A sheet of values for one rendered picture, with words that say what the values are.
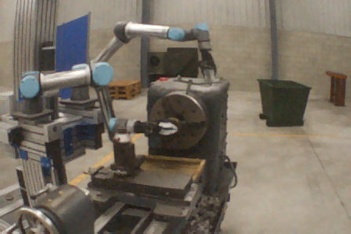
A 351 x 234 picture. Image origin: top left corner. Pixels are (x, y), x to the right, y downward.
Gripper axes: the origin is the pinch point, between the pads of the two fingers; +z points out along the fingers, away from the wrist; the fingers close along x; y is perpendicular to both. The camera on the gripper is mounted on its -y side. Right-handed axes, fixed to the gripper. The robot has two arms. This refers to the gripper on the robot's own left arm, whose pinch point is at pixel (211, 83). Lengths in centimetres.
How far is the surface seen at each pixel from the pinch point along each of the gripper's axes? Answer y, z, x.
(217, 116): -0.3, 19.2, 1.4
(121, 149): 74, 15, -26
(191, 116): 15.6, 14.8, -10.1
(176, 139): 15.6, 27.2, -20.1
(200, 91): -1.2, 4.3, -6.7
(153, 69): -834, 9, -318
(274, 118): -428, 120, 50
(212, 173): 0, 55, -5
